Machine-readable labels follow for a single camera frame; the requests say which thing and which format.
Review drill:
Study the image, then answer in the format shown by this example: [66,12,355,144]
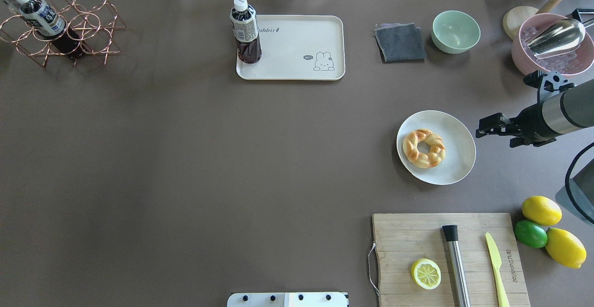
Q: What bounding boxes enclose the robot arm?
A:
[475,70,594,225]

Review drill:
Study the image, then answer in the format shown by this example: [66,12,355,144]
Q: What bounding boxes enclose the green lime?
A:
[514,220,548,249]

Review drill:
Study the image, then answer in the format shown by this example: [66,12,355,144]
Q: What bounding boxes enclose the wooden cup tree stand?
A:
[503,0,562,39]

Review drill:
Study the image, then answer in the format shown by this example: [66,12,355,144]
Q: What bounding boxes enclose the green bowl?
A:
[431,10,481,55]

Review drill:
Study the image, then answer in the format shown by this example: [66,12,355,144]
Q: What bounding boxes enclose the steel cylinder muddler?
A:
[442,224,471,307]

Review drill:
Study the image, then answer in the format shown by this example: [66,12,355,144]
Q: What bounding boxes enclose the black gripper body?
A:
[504,108,557,148]

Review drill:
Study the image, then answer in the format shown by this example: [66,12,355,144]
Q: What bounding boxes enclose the cream rabbit tray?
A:
[236,14,346,81]

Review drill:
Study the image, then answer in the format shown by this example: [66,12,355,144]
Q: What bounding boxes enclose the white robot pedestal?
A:
[226,292,349,307]

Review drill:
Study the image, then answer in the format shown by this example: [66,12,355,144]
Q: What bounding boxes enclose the pink ice bowl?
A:
[511,13,594,77]

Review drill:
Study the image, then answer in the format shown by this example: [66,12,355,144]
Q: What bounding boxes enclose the yellow lemon outer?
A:
[545,228,587,269]

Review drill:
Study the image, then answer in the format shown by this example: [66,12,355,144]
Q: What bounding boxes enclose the yellow plastic knife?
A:
[484,232,510,307]

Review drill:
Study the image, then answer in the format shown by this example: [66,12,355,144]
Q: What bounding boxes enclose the twisted glazed donut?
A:
[402,129,446,168]

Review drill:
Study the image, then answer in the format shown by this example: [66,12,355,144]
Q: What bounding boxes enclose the half lemon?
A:
[410,258,441,290]

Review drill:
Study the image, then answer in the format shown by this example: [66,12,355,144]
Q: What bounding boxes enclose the copper wire bottle rack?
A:
[1,0,127,67]

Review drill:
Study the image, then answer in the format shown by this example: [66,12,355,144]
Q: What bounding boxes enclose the white plate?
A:
[395,110,477,185]

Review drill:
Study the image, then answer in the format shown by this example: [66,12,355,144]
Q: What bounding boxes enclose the yellow lemon near board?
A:
[521,196,562,226]

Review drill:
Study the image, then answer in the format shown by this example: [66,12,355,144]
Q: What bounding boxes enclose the steel ice scoop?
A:
[526,18,586,59]

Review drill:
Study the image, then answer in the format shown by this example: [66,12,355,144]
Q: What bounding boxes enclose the dark tea bottle on tray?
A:
[230,0,262,64]

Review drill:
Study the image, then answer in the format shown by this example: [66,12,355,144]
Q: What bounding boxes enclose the wooden cutting board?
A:
[373,213,531,307]

